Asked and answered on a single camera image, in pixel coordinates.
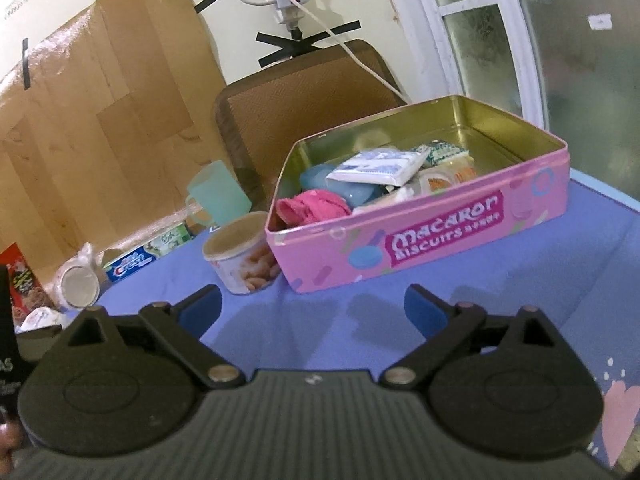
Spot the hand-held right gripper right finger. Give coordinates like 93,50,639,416
380,284,558,390

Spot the red printed box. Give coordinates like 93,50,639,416
0,242,54,332

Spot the toothpaste box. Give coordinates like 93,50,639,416
102,225,194,284

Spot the person's left hand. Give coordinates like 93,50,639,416
0,410,25,461

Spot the white power cable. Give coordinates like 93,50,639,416
292,0,412,104

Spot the orange snack packet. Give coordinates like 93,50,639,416
417,156,479,196

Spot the brown chair back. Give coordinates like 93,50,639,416
215,39,408,211

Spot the green snack packet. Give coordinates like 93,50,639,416
412,143,471,168

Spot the round snack can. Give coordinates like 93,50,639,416
202,211,282,295

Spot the teal plastic cup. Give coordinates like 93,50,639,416
185,161,252,231

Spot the white frosted glass window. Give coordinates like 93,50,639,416
375,0,640,221

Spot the pink biscuit tin box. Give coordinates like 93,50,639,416
265,95,571,295

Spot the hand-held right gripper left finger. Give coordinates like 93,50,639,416
65,284,246,390

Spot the white tissue packet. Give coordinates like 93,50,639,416
326,149,430,188

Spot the large cardboard sheet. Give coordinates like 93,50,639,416
0,0,227,291

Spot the pink cloth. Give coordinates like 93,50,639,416
276,189,352,227

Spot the light blue soft pouch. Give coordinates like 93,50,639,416
300,164,387,209

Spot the white cup in plastic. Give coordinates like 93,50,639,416
52,242,104,310

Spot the blue printed table mat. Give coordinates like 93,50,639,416
92,167,640,480

